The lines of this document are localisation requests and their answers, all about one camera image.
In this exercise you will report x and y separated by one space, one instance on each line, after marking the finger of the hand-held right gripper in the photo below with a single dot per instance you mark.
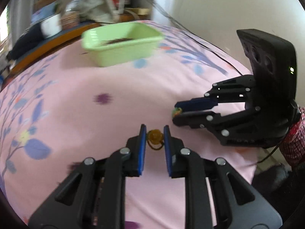
197 103
197 120

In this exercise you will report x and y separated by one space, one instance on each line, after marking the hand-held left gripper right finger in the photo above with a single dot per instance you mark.
166 148

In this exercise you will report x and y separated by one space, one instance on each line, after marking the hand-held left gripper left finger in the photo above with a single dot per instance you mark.
142 148

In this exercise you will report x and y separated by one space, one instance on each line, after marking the small green bead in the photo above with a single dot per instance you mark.
177 112

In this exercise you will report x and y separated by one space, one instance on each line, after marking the green plastic basin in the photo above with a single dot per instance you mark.
119 46

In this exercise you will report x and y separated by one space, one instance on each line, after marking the person's right forearm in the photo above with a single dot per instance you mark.
296 138

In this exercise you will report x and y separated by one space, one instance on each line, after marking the dark cloth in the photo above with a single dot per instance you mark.
271 179

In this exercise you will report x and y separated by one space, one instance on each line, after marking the wooden desk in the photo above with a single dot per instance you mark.
54 45

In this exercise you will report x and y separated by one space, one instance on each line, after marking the grey cloth cover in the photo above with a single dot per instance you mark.
97 0

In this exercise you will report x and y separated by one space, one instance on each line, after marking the wicker basket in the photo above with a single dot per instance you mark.
70 20

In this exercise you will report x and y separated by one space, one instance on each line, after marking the white enamel mug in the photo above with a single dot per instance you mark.
51 26

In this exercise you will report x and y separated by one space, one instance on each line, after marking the dark folded clothing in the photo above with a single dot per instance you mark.
26 43

